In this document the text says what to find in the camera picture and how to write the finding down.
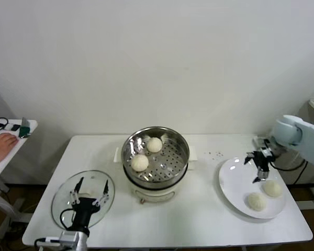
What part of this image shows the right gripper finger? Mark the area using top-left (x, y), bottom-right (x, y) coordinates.
top-left (244, 151), bottom-right (256, 165)
top-left (252, 168), bottom-right (270, 184)

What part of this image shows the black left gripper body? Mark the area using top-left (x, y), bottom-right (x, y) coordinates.
top-left (67, 197), bottom-right (102, 235)

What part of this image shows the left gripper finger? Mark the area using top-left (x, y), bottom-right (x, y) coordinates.
top-left (69, 177), bottom-right (85, 208)
top-left (93, 179), bottom-right (110, 209)

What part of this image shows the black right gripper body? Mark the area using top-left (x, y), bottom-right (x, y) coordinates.
top-left (253, 149), bottom-right (272, 172)

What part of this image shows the white steamed baozi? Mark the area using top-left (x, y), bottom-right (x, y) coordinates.
top-left (146, 137), bottom-right (163, 153)
top-left (247, 192), bottom-right (267, 211)
top-left (131, 154), bottom-right (150, 173)
top-left (262, 180), bottom-right (282, 198)

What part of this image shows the round glass lid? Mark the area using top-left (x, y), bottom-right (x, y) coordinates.
top-left (51, 169), bottom-right (116, 231)

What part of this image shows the stainless steel steamer basket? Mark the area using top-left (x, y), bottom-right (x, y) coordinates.
top-left (114, 126), bottom-right (199, 190)

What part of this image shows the white round plate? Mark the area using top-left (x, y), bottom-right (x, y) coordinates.
top-left (218, 156), bottom-right (288, 220)

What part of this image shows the white electric cooker base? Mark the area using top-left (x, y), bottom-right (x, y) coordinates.
top-left (122, 159), bottom-right (197, 205)

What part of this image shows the white side table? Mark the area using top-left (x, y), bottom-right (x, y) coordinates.
top-left (0, 119), bottom-right (39, 240)

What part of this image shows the green flat object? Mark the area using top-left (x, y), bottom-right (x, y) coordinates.
top-left (17, 125), bottom-right (32, 139)

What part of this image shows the bare human foot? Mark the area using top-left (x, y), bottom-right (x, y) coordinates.
top-left (0, 132), bottom-right (18, 169)

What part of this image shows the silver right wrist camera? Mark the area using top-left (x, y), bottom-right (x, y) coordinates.
top-left (252, 136), bottom-right (273, 154)

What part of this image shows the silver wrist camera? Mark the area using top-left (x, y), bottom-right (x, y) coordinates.
top-left (59, 231), bottom-right (80, 246)
top-left (252, 136), bottom-right (273, 154)

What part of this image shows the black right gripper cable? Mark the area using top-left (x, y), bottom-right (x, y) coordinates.
top-left (269, 159), bottom-right (308, 172)

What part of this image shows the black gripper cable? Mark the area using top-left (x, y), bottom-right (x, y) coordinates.
top-left (269, 159), bottom-right (308, 172)
top-left (60, 209), bottom-right (75, 230)

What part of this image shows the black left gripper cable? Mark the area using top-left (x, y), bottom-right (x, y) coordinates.
top-left (60, 209), bottom-right (75, 230)

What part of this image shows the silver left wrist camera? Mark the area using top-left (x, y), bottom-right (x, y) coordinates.
top-left (59, 231), bottom-right (80, 246)

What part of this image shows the black power adapter cable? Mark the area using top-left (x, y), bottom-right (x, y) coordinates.
top-left (293, 159), bottom-right (309, 185)

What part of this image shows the left camera cable white plug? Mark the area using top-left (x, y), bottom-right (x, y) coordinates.
top-left (34, 236), bottom-right (61, 248)

